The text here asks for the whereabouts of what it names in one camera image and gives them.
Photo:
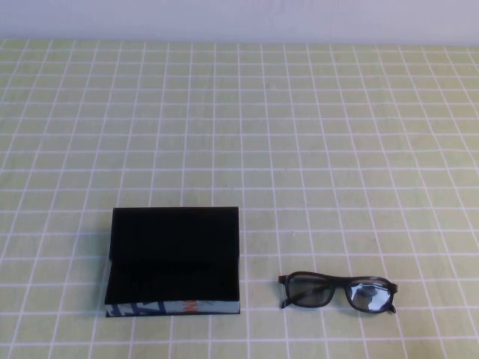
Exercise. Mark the black glasses case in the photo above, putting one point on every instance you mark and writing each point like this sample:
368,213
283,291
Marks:
172,239

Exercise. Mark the black framed glasses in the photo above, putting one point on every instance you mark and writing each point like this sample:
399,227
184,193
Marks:
348,295

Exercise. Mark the green checked tablecloth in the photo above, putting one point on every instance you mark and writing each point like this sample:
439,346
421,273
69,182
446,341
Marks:
239,149

